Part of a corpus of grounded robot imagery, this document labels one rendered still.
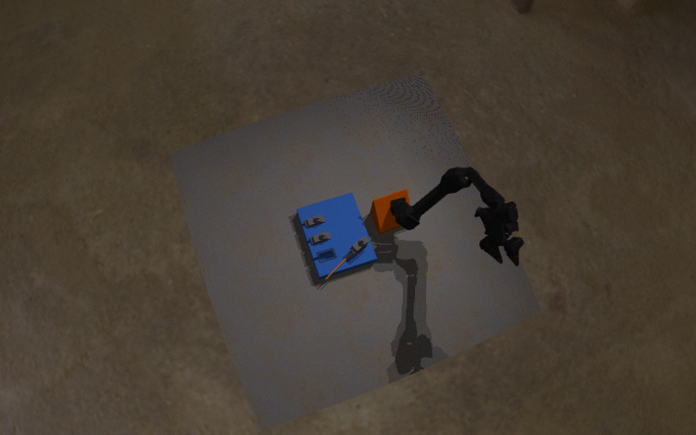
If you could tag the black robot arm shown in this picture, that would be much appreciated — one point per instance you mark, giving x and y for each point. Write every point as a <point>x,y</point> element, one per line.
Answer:
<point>498,213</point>

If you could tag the blue flat deck plate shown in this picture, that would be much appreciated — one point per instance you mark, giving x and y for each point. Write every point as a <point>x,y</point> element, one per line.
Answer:
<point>330,228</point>

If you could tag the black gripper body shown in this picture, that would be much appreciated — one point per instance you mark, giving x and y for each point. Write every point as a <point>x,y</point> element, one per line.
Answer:
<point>496,237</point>

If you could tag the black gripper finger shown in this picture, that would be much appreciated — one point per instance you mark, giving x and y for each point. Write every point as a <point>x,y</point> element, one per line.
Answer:
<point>494,252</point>
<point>514,257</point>

